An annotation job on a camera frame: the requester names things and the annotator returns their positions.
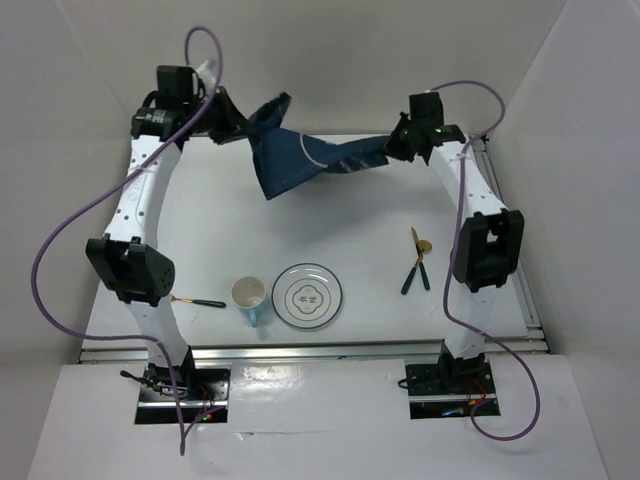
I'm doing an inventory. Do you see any light blue mug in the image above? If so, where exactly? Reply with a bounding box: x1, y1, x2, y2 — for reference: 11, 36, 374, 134
231, 276, 268, 328

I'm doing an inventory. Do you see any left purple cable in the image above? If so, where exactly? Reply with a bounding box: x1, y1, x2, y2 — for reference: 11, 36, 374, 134
30, 25, 224, 457

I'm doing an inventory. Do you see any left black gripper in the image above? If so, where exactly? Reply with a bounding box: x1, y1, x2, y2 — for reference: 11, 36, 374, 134
183, 86, 258, 145

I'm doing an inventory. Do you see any blue whale placemat cloth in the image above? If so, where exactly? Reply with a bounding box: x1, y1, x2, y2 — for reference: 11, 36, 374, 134
248, 92, 388, 200

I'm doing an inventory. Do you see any gold fork dark handle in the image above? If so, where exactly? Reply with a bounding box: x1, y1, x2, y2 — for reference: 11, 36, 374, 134
169, 295, 227, 309

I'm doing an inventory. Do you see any white plate blue rim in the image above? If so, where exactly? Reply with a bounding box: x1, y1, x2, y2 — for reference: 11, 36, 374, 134
271, 263, 344, 331

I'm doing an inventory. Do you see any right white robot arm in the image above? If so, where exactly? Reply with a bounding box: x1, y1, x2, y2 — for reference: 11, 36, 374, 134
384, 91, 524, 392

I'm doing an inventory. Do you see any purple cable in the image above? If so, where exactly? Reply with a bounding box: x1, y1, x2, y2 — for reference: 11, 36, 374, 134
432, 79, 542, 441
30, 25, 224, 457

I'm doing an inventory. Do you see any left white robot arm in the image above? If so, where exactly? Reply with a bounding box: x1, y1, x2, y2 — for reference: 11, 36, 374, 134
85, 59, 247, 399

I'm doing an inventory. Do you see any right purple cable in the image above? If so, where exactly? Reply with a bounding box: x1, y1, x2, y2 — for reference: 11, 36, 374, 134
432, 79, 542, 441

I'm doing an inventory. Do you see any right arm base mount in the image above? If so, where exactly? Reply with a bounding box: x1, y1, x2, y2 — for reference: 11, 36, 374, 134
397, 362, 501, 420

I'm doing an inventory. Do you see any aluminium table frame rail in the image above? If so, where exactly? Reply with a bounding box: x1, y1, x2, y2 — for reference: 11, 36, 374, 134
86, 130, 525, 361

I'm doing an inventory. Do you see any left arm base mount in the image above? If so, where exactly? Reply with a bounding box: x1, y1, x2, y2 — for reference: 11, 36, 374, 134
120, 368, 231, 425

